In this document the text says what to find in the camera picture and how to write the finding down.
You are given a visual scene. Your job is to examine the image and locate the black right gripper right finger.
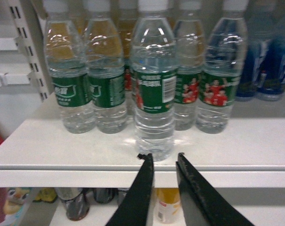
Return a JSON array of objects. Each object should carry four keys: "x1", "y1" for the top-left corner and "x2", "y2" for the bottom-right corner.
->
[{"x1": 176, "y1": 153, "x2": 253, "y2": 226}]

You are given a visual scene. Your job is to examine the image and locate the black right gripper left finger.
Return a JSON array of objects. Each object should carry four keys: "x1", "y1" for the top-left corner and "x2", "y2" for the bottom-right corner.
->
[{"x1": 107, "y1": 153, "x2": 155, "y2": 226}]

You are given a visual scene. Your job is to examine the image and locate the water bottle green label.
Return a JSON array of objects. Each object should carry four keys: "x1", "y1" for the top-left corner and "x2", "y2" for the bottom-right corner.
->
[{"x1": 130, "y1": 0, "x2": 179, "y2": 161}]

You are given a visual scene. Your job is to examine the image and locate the water bottle back left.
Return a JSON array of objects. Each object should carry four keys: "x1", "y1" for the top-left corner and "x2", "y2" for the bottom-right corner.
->
[{"x1": 173, "y1": 0, "x2": 205, "y2": 131}]

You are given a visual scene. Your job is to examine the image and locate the water bottle barcode right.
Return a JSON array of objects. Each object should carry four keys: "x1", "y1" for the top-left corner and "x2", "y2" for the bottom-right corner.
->
[{"x1": 195, "y1": 0, "x2": 249, "y2": 134}]

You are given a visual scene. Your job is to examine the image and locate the water bottle logo label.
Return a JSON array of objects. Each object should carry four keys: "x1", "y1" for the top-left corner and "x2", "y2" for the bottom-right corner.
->
[
  {"x1": 43, "y1": 0, "x2": 95, "y2": 134},
  {"x1": 84, "y1": 0, "x2": 127, "y2": 134}
]

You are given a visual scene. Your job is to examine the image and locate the water bottle logo label front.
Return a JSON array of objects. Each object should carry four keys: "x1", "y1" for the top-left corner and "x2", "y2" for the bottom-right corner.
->
[{"x1": 43, "y1": 0, "x2": 95, "y2": 134}]

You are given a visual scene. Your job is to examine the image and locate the white slotted shelf upright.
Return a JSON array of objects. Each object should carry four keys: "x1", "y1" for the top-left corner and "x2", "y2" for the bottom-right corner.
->
[{"x1": 8, "y1": 0, "x2": 52, "y2": 101}]

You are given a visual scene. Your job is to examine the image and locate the yellow juice bottle white label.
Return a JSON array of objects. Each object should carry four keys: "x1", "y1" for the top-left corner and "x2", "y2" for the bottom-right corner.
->
[{"x1": 155, "y1": 188, "x2": 181, "y2": 224}]

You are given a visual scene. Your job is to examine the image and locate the dark tea bottle front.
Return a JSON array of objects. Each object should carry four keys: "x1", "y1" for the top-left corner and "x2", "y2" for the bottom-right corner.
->
[{"x1": 55, "y1": 187, "x2": 90, "y2": 221}]

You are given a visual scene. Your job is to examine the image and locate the teal sweet potato noodle bag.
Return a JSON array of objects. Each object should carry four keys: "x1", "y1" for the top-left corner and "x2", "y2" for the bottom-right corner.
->
[{"x1": 0, "y1": 187, "x2": 38, "y2": 226}]

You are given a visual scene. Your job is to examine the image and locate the blue sports drink bottle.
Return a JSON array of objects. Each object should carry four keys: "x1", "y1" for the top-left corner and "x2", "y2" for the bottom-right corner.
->
[{"x1": 236, "y1": 0, "x2": 285, "y2": 101}]

